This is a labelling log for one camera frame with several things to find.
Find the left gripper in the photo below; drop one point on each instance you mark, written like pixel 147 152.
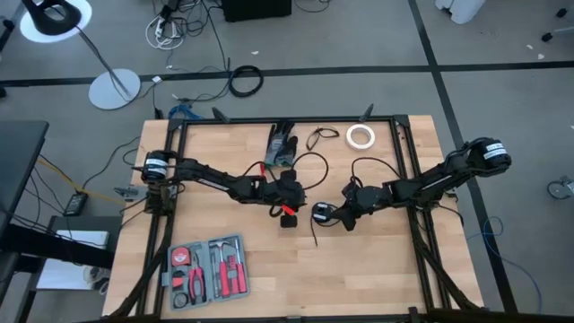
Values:
pixel 284 190

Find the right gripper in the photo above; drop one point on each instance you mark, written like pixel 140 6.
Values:
pixel 359 197

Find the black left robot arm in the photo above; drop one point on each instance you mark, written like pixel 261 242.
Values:
pixel 211 177

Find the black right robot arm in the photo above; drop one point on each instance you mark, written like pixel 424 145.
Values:
pixel 430 181

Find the black green work gloves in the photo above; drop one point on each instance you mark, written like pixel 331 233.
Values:
pixel 278 152

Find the clear safety glasses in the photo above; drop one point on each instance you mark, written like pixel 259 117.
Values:
pixel 329 133

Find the white tape roll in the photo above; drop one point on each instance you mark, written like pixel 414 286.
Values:
pixel 349 137

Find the red screwdriver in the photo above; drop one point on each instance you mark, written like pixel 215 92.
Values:
pixel 240 278

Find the grey tool case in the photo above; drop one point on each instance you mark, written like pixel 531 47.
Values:
pixel 207 258

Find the red tape measure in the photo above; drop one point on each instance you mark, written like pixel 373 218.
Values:
pixel 180 256

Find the red utility knife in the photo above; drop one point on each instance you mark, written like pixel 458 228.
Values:
pixel 178 281

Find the black electrical tape roll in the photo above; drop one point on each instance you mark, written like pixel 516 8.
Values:
pixel 180 300

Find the grey metal clamp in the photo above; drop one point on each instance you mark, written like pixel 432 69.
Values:
pixel 125 193

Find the black box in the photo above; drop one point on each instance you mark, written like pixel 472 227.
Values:
pixel 255 9

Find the white power strip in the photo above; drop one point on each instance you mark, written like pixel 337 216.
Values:
pixel 159 29

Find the grey caster wheel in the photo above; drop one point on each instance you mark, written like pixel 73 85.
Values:
pixel 558 189

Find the black power adapter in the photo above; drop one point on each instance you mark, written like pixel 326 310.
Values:
pixel 76 204

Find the white bin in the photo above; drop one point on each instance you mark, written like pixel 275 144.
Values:
pixel 462 11

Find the black desk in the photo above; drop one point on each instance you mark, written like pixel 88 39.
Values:
pixel 18 157

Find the black frame strut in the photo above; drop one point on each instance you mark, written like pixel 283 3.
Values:
pixel 221 115
pixel 367 112

